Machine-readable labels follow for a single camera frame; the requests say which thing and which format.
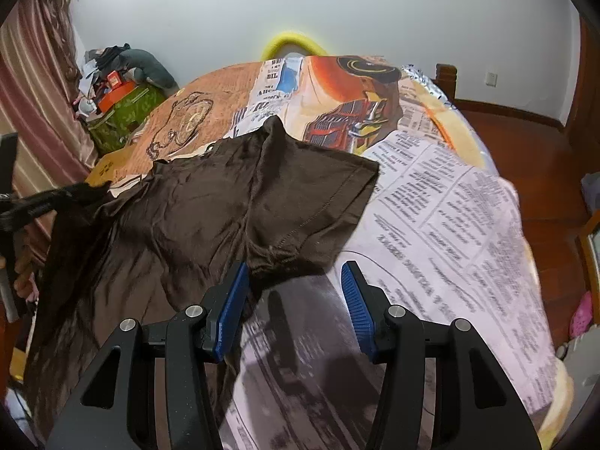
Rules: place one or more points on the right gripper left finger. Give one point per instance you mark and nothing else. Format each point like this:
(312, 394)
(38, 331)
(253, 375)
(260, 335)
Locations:
(113, 404)

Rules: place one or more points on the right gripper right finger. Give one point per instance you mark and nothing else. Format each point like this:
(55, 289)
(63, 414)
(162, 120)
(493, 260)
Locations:
(476, 406)

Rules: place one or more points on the dark brown t-shirt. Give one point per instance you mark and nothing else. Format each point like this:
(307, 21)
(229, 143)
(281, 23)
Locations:
(284, 207)

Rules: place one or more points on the person's left hand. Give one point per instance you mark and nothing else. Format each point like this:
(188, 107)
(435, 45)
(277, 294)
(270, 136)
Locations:
(24, 285)

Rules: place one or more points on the green patterned storage bin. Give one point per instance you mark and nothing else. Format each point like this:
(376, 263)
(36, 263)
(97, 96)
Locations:
(110, 131)

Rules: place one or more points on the striped pink curtain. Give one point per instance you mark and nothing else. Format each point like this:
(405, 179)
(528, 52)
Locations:
(39, 83)

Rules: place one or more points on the pink object on floor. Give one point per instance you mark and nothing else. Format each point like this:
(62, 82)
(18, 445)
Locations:
(583, 316)

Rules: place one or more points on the orange box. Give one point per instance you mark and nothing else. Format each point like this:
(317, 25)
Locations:
(112, 97)

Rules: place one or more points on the printed newspaper pattern bed sheet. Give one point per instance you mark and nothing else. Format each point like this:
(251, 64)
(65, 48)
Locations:
(441, 235)

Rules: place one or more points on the grey stuffed toy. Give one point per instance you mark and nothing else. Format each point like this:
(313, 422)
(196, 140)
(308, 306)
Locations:
(146, 68)

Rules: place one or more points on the white wall socket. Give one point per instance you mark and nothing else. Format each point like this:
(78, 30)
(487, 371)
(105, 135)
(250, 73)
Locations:
(491, 79)

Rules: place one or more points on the wooden bed post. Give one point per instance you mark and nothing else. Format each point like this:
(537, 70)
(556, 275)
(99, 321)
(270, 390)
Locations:
(446, 78)

